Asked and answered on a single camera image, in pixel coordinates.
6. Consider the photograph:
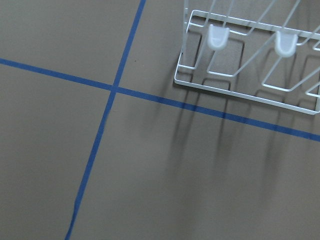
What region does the white wire cup rack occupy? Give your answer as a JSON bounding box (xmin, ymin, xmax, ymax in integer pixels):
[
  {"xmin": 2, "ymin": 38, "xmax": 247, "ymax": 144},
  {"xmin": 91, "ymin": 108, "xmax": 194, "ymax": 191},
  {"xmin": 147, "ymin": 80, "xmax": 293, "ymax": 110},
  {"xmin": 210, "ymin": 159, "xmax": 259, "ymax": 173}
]
[{"xmin": 173, "ymin": 0, "xmax": 320, "ymax": 116}]

